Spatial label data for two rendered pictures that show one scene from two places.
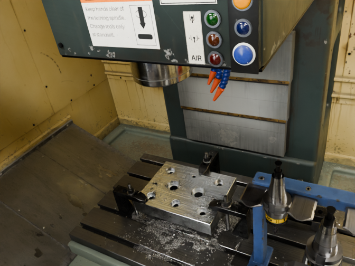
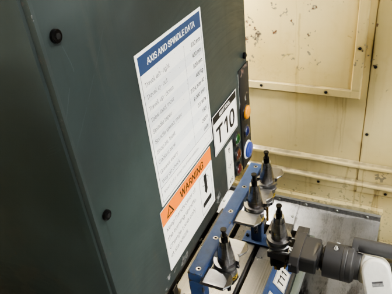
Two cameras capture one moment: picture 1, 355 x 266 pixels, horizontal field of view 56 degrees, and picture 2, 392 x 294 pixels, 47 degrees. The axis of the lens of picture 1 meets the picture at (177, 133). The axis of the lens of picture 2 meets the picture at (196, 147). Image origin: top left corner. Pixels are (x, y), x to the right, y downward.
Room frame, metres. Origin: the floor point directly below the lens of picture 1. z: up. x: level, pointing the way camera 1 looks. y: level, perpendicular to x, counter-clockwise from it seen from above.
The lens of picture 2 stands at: (0.63, 0.56, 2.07)
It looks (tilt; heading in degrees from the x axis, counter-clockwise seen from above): 34 degrees down; 265
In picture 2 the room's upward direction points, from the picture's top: 7 degrees counter-clockwise
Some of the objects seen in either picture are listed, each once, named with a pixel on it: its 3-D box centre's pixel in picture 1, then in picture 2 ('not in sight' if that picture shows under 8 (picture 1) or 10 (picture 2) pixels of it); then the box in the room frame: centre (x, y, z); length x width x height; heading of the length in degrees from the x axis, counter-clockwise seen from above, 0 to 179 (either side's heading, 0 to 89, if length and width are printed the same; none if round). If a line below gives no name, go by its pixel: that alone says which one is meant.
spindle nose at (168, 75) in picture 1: (159, 53); not in sight; (0.82, 0.01, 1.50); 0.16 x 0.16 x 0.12
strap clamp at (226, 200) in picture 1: (229, 213); not in sight; (0.73, -0.12, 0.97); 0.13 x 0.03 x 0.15; 57
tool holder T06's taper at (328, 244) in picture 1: (326, 235); (279, 226); (0.38, -0.24, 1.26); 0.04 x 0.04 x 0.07
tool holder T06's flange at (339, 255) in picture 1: (324, 251); (279, 238); (0.38, -0.24, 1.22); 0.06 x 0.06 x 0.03
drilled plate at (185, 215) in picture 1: (186, 193); not in sight; (0.87, 0.00, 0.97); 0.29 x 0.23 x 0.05; 57
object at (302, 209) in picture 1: (301, 208); (234, 247); (0.50, -0.24, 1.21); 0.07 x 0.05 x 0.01; 147
